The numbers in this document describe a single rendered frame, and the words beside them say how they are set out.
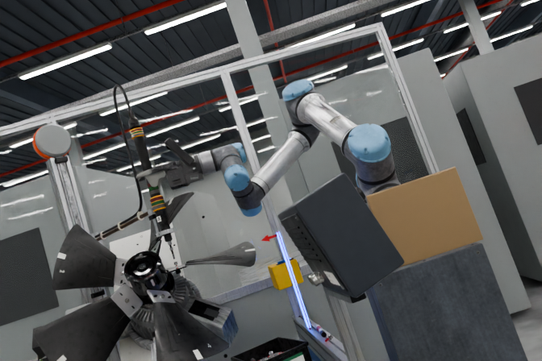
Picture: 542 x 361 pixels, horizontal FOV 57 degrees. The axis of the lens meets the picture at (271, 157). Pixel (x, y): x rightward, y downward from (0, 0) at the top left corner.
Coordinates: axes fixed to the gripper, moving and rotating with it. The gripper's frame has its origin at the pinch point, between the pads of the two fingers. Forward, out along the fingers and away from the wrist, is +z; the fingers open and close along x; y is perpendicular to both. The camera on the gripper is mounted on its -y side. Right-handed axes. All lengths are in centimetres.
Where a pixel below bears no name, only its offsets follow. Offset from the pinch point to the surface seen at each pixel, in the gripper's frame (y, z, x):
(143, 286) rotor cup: 34.5, 7.3, -7.2
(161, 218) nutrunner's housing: 15.8, -2.9, -1.9
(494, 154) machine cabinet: 27, -272, 242
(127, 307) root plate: 39.0, 14.4, -4.1
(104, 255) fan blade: 21.0, 18.6, 4.7
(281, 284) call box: 50, -36, 21
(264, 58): -53, -68, 71
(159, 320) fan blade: 44.8, 4.4, -16.6
